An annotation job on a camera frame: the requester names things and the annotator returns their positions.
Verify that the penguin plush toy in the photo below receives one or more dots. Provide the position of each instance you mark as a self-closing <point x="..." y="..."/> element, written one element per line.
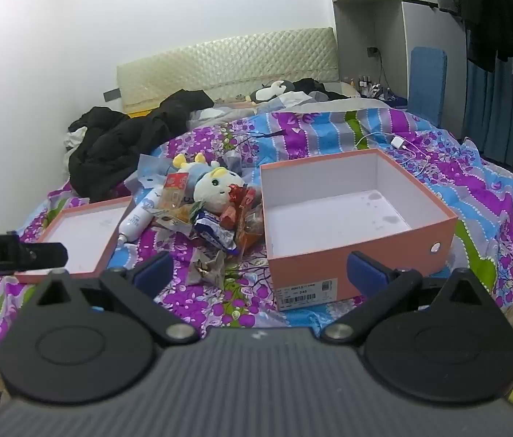
<point x="267" y="93"/>

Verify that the group of small bottles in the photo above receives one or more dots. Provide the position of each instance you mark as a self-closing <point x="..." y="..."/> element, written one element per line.
<point x="365" y="83"/>

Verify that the pink cardboard box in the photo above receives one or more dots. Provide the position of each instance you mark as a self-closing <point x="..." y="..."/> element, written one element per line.
<point x="311" y="273"/>

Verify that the beige quilted headboard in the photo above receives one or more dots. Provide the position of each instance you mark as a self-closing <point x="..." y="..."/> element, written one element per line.
<point x="220" y="59"/>

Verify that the grey wall plate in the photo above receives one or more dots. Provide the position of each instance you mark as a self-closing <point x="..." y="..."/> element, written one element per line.
<point x="111" y="94"/>

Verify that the white cloth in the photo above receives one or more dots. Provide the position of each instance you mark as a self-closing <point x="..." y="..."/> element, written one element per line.
<point x="73" y="137"/>

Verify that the black clothing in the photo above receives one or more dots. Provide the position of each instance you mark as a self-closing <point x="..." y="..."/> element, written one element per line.
<point x="311" y="86"/>

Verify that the clear snack packet red label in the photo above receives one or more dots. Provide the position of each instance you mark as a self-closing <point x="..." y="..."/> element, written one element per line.
<point x="176" y="184"/>

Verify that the white spray bottle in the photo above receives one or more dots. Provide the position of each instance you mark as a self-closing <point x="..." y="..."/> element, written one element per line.
<point x="140" y="218"/>

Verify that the clear crumpled wrapper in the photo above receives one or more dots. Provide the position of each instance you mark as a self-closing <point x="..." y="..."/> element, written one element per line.
<point x="208" y="267"/>

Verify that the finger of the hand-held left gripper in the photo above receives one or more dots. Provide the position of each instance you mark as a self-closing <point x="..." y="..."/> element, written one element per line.
<point x="47" y="255"/>

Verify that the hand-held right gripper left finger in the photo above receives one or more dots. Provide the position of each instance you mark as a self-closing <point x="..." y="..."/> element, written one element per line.
<point x="154" y="269"/>

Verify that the blue curtain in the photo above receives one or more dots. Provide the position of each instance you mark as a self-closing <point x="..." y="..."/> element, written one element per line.
<point x="488" y="114"/>

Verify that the grey and white bedding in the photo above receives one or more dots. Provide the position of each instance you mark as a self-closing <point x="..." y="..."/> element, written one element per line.
<point x="292" y="99"/>

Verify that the hanging dark clothes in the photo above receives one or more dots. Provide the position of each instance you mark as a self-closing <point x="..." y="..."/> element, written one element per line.
<point x="484" y="9"/>

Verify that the white and blue plush toy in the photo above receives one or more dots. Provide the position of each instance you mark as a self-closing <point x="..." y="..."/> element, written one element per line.
<point x="211" y="186"/>

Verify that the orange clear snack packet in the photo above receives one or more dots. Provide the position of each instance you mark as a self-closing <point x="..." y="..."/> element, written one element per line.
<point x="251" y="232"/>

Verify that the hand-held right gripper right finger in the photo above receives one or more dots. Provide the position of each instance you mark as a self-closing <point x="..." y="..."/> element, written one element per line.
<point x="365" y="274"/>

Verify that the blue folding chair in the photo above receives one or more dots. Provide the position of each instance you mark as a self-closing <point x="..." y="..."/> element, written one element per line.
<point x="427" y="82"/>

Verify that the pink box lid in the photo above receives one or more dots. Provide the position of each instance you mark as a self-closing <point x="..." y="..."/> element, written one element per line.
<point x="83" y="232"/>

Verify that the floral printed blanket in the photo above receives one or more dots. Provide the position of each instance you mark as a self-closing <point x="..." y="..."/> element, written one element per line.
<point x="329" y="136"/>

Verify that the blue tray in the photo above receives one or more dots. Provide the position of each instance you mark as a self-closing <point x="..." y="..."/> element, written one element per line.
<point x="395" y="100"/>

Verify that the red foil snack packet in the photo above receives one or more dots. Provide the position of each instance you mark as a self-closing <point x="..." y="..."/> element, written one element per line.
<point x="237" y="192"/>

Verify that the light blue plastic bag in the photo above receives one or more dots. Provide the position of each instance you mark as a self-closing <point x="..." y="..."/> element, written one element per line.
<point x="147" y="170"/>

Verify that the blue and white snack packet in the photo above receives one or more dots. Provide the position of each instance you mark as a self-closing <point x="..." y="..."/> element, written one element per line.
<point x="213" y="232"/>

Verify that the black jacket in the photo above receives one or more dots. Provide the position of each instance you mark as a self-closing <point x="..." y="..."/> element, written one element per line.
<point x="101" y="145"/>

